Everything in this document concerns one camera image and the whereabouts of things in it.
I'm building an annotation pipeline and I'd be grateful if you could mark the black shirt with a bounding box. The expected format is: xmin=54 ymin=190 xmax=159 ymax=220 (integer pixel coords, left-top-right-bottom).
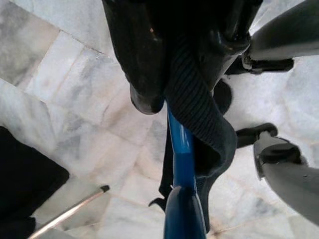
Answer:
xmin=0 ymin=126 xmax=70 ymax=239

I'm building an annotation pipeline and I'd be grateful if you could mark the silver drying rack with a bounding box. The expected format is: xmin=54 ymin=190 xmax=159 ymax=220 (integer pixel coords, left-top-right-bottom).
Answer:
xmin=26 ymin=184 xmax=111 ymax=239

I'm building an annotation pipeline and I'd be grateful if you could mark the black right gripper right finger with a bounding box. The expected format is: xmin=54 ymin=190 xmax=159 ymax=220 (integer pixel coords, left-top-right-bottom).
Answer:
xmin=163 ymin=0 xmax=263 ymax=178

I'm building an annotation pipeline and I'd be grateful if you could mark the blue plastic hanger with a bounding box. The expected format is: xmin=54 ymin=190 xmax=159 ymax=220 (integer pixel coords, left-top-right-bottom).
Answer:
xmin=163 ymin=98 xmax=209 ymax=239

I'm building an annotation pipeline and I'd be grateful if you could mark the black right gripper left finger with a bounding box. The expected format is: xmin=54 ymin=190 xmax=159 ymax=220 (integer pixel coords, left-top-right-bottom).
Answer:
xmin=103 ymin=0 xmax=173 ymax=116

